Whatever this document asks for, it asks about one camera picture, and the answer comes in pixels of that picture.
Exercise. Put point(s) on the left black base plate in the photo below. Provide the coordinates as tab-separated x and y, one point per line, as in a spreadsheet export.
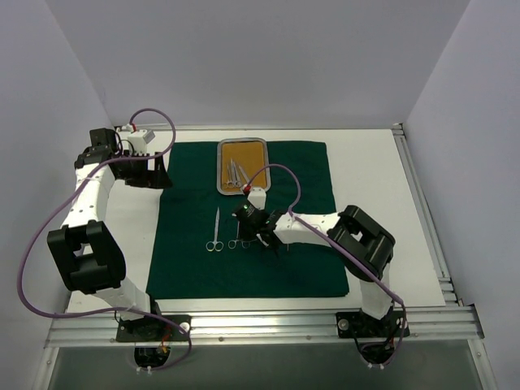
147	329

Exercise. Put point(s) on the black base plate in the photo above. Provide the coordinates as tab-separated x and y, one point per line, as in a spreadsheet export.
357	324
147	329

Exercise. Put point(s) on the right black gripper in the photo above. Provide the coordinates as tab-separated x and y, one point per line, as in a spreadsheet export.
247	231

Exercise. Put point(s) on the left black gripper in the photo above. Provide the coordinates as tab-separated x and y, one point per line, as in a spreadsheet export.
143	172

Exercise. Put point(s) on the steel tray with orange liner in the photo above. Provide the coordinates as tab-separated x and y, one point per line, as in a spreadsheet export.
252	154

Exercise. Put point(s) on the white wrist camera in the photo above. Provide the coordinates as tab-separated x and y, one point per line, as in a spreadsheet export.
257	197
139	141

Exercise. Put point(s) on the front aluminium rail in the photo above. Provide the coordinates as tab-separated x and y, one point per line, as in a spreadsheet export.
269	327

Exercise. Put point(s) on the back aluminium rail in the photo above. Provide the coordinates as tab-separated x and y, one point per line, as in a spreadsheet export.
325	126

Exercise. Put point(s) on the green surgical cloth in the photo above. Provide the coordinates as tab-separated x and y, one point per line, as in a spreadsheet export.
182	268

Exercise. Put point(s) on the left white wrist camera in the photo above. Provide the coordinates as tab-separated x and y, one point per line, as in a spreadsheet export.
139	141

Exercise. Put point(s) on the steel forceps with rings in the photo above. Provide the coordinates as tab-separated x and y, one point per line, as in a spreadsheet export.
238	241

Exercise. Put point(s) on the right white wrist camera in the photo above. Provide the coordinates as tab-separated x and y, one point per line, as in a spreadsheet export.
257	197

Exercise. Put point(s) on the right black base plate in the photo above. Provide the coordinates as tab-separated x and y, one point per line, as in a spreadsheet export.
357	324

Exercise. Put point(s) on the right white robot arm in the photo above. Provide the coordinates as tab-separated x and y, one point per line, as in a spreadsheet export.
364	247

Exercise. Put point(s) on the steel scissors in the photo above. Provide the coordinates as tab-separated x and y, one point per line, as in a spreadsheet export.
235	172
215	245

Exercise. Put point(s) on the aluminium frame rail right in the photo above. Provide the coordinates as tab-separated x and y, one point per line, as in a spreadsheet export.
424	214

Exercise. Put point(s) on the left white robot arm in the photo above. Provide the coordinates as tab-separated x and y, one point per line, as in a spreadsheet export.
86	254

